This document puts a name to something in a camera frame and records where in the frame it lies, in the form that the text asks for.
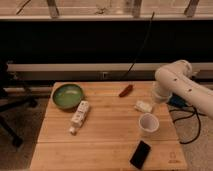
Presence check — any green bowl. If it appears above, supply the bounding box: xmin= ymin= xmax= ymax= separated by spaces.
xmin=52 ymin=84 xmax=84 ymax=110

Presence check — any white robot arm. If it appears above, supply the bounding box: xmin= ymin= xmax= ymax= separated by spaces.
xmin=151 ymin=60 xmax=213 ymax=119

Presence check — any black office chair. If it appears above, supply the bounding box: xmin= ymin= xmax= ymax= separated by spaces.
xmin=0 ymin=60 xmax=37 ymax=148

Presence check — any black hanging cable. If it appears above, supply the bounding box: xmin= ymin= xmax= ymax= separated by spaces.
xmin=120 ymin=11 xmax=156 ymax=82

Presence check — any black smartphone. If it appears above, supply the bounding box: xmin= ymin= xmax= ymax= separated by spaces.
xmin=130 ymin=141 xmax=151 ymax=169

